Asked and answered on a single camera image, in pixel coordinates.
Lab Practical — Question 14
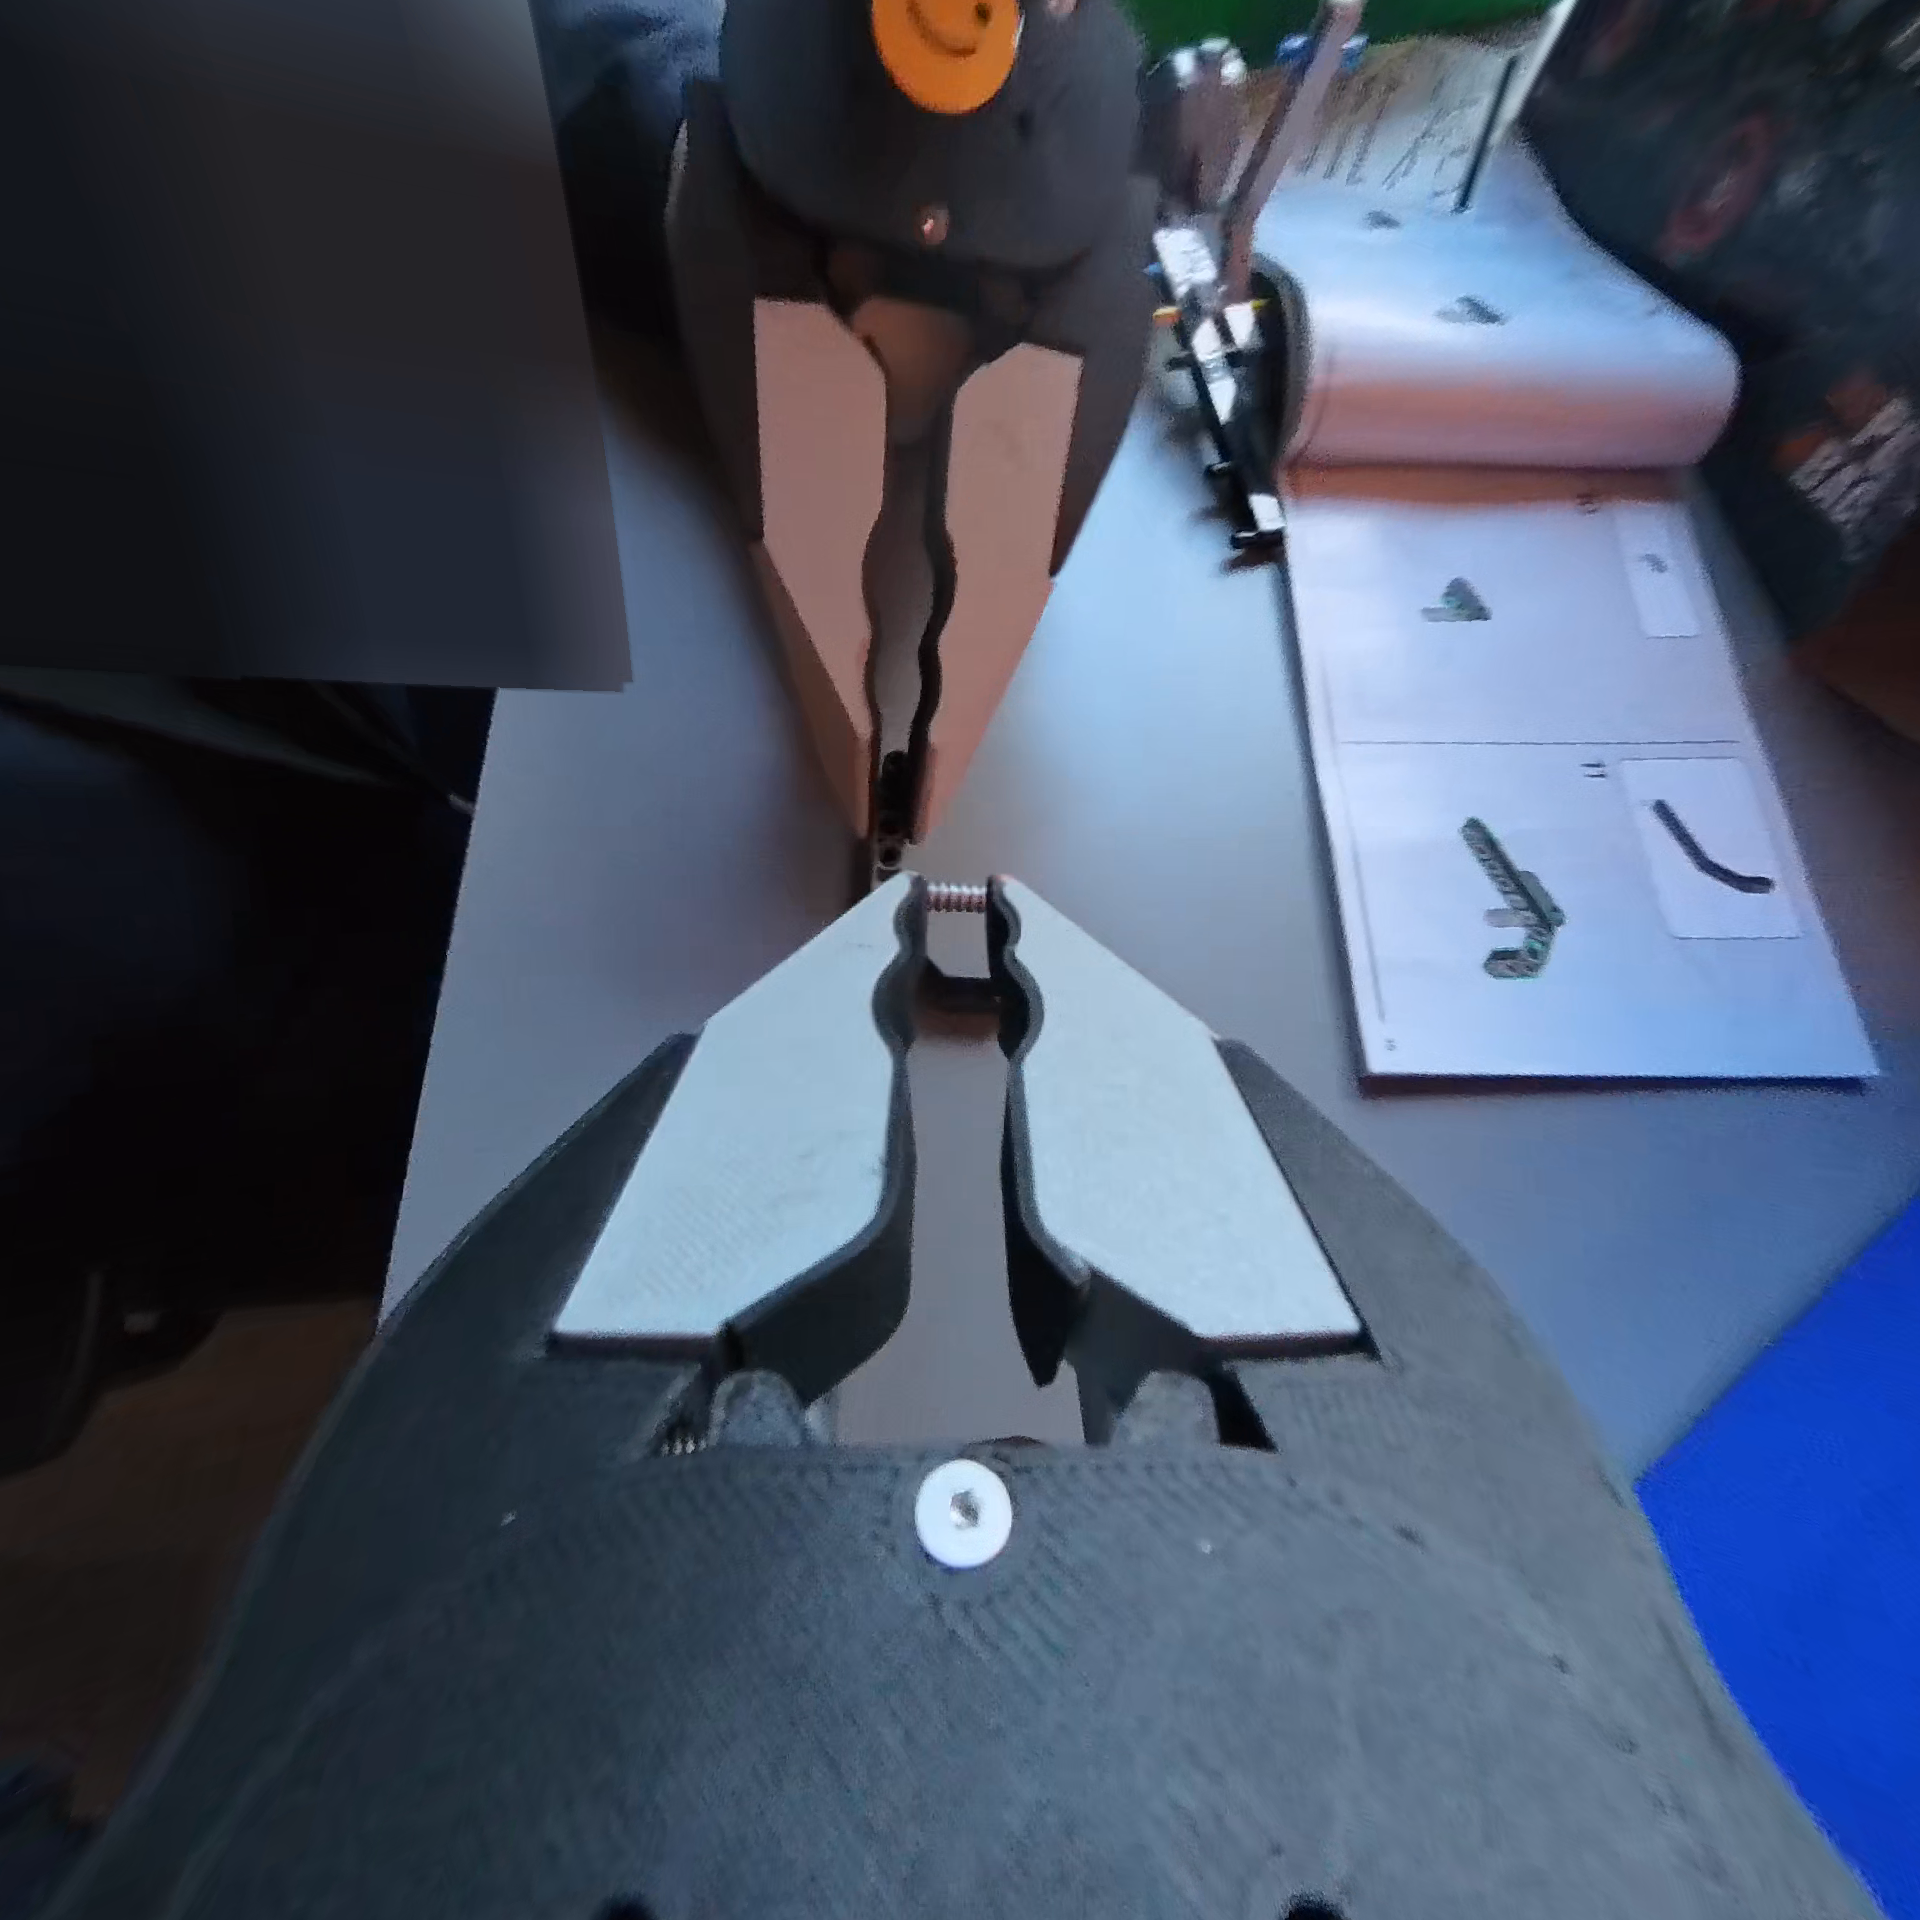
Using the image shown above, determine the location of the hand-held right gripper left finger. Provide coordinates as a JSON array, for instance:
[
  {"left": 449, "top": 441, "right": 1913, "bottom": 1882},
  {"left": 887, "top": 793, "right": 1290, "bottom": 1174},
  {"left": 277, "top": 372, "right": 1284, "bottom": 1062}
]
[{"left": 551, "top": 874, "right": 920, "bottom": 1409}]

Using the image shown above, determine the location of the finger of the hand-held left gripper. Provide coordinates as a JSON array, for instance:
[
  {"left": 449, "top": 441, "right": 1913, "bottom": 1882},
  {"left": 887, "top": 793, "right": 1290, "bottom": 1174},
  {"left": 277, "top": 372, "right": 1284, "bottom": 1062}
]
[
  {"left": 902, "top": 345, "right": 1087, "bottom": 846},
  {"left": 754, "top": 294, "right": 902, "bottom": 889}
]

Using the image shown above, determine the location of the green item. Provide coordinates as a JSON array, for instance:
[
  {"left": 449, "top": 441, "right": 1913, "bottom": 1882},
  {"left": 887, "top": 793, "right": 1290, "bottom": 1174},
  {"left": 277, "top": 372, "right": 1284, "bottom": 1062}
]
[{"left": 1124, "top": 0, "right": 1553, "bottom": 48}]

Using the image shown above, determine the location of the partly built lego model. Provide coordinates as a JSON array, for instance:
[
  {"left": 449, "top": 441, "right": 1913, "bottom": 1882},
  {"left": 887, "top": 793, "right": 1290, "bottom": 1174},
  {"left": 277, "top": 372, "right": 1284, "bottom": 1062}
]
[{"left": 1148, "top": 0, "right": 1359, "bottom": 565}]

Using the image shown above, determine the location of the dark printed lego box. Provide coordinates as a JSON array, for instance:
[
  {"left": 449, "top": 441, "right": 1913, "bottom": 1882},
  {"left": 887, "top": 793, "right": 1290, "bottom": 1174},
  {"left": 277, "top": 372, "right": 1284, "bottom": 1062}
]
[{"left": 1516, "top": 0, "right": 1920, "bottom": 646}]

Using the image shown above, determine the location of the black lego beam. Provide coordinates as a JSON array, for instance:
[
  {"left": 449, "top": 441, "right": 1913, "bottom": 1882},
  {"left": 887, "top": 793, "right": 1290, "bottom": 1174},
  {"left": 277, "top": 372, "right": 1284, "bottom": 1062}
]
[{"left": 861, "top": 748, "right": 920, "bottom": 906}]

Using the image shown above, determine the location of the lego instruction booklet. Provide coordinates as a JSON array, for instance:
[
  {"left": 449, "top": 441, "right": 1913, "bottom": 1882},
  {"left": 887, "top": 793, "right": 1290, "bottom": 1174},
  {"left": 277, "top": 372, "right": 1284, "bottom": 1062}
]
[{"left": 1253, "top": 0, "right": 1882, "bottom": 1085}]

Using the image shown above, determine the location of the blue box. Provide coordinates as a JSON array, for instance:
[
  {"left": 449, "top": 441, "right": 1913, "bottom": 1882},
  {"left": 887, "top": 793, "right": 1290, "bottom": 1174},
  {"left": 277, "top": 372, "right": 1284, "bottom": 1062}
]
[{"left": 1634, "top": 1201, "right": 1920, "bottom": 1920}]

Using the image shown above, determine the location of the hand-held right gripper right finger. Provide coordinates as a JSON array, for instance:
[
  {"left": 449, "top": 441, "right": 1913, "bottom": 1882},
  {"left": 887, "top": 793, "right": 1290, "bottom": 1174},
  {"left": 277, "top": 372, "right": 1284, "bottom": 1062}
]
[{"left": 992, "top": 874, "right": 1369, "bottom": 1445}]

